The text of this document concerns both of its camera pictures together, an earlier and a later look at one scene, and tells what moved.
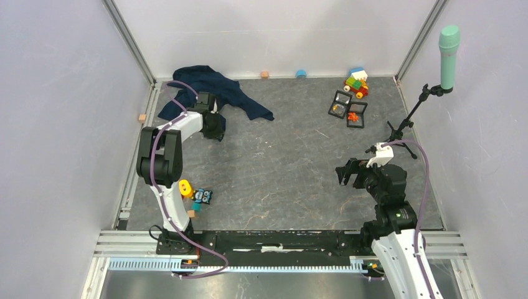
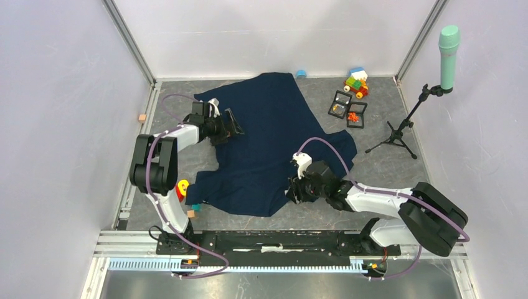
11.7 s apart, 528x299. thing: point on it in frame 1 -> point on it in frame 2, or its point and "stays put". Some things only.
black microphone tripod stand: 397,136 stays put
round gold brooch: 338,109 stays put
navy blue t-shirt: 191,80 -> 282,133
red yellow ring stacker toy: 185,189 stays put
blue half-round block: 301,74 stays put
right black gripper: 346,170 -> 295,187
